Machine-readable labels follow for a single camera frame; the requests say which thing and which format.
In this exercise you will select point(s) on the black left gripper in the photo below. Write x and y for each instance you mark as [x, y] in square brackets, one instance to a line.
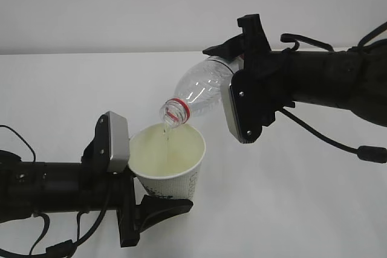
[104, 190]

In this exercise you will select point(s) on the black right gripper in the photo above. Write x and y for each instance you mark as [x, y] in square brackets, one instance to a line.
[265, 66]

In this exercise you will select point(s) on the white paper cup green logo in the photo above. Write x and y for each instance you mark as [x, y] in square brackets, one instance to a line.
[167, 162]

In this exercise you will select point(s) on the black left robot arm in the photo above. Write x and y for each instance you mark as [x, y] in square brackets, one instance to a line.
[29, 188]

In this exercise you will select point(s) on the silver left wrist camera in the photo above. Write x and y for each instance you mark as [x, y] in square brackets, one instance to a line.
[111, 143]

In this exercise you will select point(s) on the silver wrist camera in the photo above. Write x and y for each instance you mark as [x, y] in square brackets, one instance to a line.
[238, 98]
[111, 143]

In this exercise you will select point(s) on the clear water bottle red label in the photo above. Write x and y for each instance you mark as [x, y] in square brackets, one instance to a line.
[199, 90]

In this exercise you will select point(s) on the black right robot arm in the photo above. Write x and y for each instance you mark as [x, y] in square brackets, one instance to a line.
[306, 71]

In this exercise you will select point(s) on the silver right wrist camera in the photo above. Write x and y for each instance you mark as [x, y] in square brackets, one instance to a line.
[238, 98]

